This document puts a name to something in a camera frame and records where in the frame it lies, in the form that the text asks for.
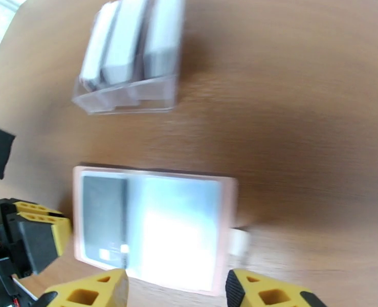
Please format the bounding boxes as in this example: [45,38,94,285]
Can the white boxes in holder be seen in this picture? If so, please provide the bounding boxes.
[101,0,149,86]

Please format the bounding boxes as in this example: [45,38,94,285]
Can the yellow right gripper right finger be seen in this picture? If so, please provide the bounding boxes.
[224,269,328,307]

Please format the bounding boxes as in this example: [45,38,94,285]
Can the black card with chip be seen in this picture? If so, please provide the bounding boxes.
[81,174,128,262]

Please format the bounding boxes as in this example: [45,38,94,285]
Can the black and white card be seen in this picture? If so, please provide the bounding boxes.
[142,0,186,78]

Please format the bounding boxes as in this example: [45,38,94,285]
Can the clear acrylic card stand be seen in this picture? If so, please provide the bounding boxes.
[72,0,186,116]

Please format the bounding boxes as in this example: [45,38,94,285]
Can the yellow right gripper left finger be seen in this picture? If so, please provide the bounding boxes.
[40,268,130,307]

